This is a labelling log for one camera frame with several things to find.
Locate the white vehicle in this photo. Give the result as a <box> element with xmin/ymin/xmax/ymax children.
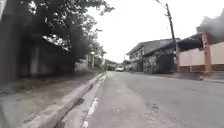
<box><xmin>115</xmin><ymin>65</ymin><xmax>125</xmax><ymax>73</ymax></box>

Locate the grey house with pitched roof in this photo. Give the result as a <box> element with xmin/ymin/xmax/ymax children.
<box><xmin>126</xmin><ymin>37</ymin><xmax>181</xmax><ymax>74</ymax></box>

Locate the grey concrete sidewalk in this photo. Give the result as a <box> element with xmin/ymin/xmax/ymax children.
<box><xmin>0</xmin><ymin>71</ymin><xmax>101</xmax><ymax>128</ymax></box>

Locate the cream wall with red posts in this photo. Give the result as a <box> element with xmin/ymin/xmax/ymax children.
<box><xmin>175</xmin><ymin>31</ymin><xmax>224</xmax><ymax>74</ymax></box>

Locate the raised sidewalk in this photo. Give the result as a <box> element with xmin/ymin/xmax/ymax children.
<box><xmin>146</xmin><ymin>71</ymin><xmax>224</xmax><ymax>84</ymax></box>

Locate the pale concrete kerb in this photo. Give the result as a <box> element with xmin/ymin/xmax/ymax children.
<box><xmin>18</xmin><ymin>72</ymin><xmax>107</xmax><ymax>128</ymax></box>

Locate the dark wall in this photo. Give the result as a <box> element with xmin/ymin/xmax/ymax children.
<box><xmin>0</xmin><ymin>0</ymin><xmax>79</xmax><ymax>84</ymax></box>

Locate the grey concrete road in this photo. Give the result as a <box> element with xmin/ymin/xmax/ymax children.
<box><xmin>54</xmin><ymin>70</ymin><xmax>224</xmax><ymax>128</ymax></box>

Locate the utility pole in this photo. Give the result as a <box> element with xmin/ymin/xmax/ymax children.
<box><xmin>155</xmin><ymin>0</ymin><xmax>178</xmax><ymax>73</ymax></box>

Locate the large dark tree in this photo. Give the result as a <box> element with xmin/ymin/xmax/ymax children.
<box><xmin>19</xmin><ymin>0</ymin><xmax>116</xmax><ymax>69</ymax></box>

